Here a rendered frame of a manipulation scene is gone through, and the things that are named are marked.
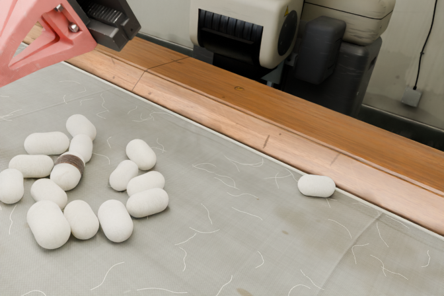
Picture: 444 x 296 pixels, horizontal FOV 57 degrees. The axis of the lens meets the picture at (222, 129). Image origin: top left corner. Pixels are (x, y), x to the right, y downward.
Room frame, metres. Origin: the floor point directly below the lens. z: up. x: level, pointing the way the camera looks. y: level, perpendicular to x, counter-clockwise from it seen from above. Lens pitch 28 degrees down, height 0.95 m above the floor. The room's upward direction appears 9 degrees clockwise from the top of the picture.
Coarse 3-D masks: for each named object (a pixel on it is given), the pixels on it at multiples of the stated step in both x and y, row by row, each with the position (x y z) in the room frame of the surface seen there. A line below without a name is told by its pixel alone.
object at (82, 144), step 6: (78, 138) 0.30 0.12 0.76; (84, 138) 0.30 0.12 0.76; (90, 138) 0.31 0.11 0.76; (72, 144) 0.29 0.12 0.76; (78, 144) 0.29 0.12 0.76; (84, 144) 0.29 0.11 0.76; (90, 144) 0.30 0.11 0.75; (72, 150) 0.29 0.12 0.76; (78, 150) 0.29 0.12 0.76; (84, 150) 0.29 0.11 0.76; (90, 150) 0.29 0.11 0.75; (84, 156) 0.29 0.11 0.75; (90, 156) 0.29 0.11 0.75
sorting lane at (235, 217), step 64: (64, 64) 0.51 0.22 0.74; (0, 128) 0.33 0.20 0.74; (64, 128) 0.34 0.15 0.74; (128, 128) 0.37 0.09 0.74; (192, 128) 0.39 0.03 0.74; (192, 192) 0.28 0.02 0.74; (256, 192) 0.29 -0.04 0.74; (0, 256) 0.18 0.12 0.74; (64, 256) 0.19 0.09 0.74; (128, 256) 0.20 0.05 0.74; (192, 256) 0.21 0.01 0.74; (256, 256) 0.22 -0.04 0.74; (320, 256) 0.23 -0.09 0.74; (384, 256) 0.24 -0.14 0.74
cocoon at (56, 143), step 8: (32, 136) 0.29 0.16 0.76; (40, 136) 0.29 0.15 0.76; (48, 136) 0.30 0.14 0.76; (56, 136) 0.30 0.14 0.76; (64, 136) 0.30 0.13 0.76; (24, 144) 0.29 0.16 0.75; (32, 144) 0.29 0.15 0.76; (40, 144) 0.29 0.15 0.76; (48, 144) 0.29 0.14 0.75; (56, 144) 0.29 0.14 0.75; (64, 144) 0.30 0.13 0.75; (32, 152) 0.28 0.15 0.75; (40, 152) 0.29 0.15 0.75; (48, 152) 0.29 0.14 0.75; (56, 152) 0.29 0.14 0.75
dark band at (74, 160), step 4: (64, 156) 0.27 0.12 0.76; (68, 156) 0.27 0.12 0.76; (72, 156) 0.27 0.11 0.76; (76, 156) 0.27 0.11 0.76; (60, 160) 0.26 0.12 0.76; (64, 160) 0.26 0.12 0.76; (68, 160) 0.26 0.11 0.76; (72, 160) 0.26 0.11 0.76; (76, 160) 0.27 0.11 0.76; (80, 160) 0.27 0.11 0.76; (56, 164) 0.26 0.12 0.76; (72, 164) 0.26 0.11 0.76; (76, 164) 0.26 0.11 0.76; (80, 164) 0.27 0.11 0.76; (84, 164) 0.27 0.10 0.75; (52, 168) 0.26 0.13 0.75; (80, 168) 0.26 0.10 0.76; (84, 168) 0.27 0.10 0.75; (80, 172) 0.26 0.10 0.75
